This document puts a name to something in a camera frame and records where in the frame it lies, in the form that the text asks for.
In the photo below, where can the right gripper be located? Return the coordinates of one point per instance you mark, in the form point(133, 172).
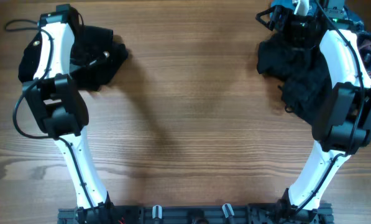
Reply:
point(278, 18)

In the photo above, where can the black knit sweater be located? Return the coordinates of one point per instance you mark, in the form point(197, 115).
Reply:
point(95, 57)

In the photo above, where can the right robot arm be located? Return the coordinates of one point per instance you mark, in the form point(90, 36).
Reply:
point(321, 52)

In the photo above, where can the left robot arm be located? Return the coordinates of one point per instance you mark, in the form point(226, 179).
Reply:
point(62, 115)

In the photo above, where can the blue patterned garment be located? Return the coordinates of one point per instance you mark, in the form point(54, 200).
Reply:
point(334, 9)

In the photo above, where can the black garment underneath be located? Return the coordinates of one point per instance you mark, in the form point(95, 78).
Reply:
point(303, 71)

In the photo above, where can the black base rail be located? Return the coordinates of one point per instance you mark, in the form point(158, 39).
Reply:
point(197, 214)

